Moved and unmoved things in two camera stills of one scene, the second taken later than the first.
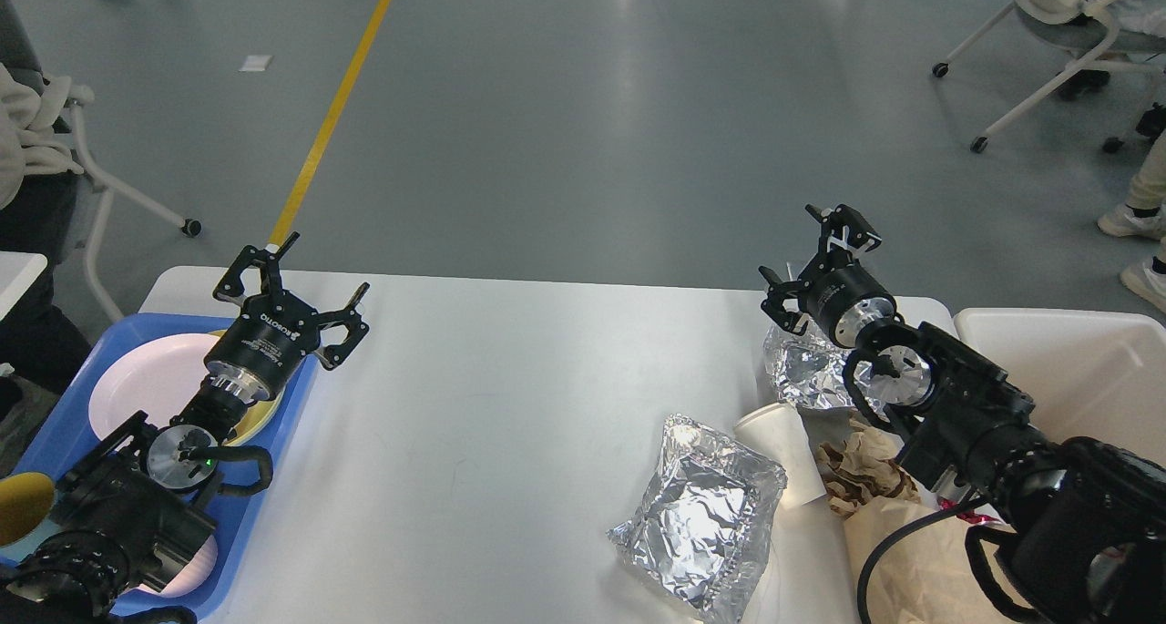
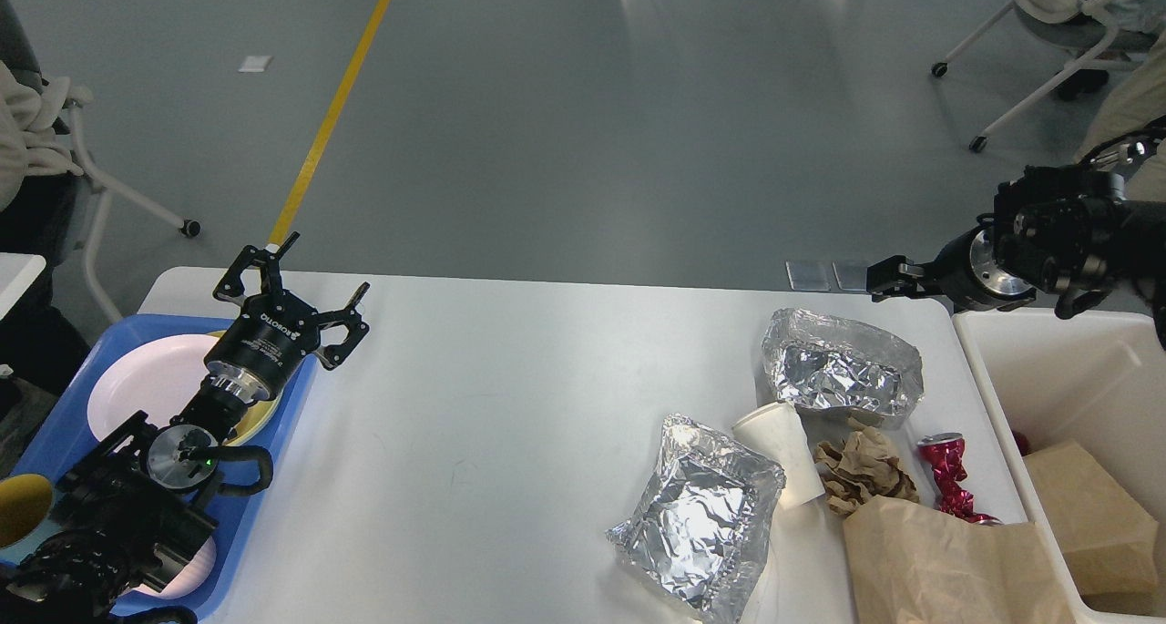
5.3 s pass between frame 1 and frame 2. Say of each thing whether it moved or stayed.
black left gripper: stayed
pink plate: stayed
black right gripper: moved
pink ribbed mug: stayed
